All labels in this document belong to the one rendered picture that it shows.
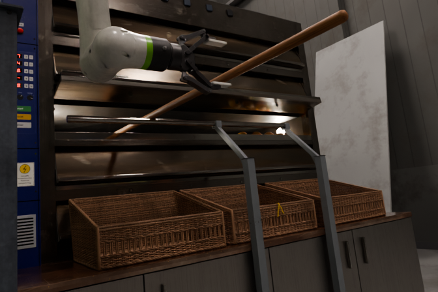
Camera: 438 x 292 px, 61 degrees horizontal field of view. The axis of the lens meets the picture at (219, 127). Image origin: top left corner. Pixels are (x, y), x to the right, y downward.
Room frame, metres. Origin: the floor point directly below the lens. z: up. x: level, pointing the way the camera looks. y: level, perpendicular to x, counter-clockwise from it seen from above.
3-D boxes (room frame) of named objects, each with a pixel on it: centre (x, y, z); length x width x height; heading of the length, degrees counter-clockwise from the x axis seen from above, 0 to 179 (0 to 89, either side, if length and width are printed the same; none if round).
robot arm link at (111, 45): (0.92, 0.24, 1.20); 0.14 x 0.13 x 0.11; 126
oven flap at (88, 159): (2.27, 0.06, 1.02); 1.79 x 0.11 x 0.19; 125
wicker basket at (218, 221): (1.72, 0.38, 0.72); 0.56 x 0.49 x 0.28; 124
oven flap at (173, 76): (2.27, 0.06, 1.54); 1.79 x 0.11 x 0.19; 125
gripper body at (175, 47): (1.02, 0.09, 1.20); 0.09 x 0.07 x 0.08; 126
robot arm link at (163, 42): (0.98, 0.16, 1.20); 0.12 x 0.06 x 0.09; 36
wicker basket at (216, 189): (2.06, -0.10, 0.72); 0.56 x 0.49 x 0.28; 126
